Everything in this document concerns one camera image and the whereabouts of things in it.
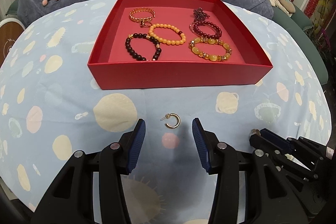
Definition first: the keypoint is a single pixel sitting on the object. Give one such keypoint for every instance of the dark garnet bead strand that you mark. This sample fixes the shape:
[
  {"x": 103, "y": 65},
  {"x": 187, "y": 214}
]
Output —
[{"x": 200, "y": 15}]

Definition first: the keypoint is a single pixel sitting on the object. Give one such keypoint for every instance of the beige mushroom plush toy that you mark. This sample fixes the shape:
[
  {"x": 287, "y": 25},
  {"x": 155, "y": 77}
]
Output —
[{"x": 284, "y": 5}]

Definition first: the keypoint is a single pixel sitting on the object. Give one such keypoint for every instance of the light blue planet bedsheet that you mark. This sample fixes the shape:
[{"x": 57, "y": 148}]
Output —
[{"x": 51, "y": 106}]

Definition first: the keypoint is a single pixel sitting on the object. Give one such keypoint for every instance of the round wooden white device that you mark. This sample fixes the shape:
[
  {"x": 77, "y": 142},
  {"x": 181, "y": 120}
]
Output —
[{"x": 10, "y": 30}]

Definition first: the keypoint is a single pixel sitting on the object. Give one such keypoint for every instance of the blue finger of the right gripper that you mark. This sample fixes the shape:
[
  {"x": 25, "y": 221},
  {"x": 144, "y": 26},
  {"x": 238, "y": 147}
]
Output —
[
  {"x": 256, "y": 141},
  {"x": 275, "y": 141}
]

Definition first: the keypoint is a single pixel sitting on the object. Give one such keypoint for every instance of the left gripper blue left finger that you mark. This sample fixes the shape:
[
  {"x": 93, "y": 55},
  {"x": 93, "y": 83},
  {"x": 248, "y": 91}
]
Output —
[{"x": 134, "y": 144}]

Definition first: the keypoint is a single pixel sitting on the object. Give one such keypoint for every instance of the green sofa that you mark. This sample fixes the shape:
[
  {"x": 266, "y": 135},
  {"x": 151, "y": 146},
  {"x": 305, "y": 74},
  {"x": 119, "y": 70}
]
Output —
[{"x": 296, "y": 25}]

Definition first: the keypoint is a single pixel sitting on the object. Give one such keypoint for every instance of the red shallow cardboard box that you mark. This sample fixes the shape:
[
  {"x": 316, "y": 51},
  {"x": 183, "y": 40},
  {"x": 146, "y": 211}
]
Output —
[{"x": 113, "y": 67}]

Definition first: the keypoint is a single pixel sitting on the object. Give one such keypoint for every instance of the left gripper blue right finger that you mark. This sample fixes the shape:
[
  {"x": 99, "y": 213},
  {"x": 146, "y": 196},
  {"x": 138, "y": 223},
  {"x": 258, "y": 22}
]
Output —
[{"x": 202, "y": 145}]

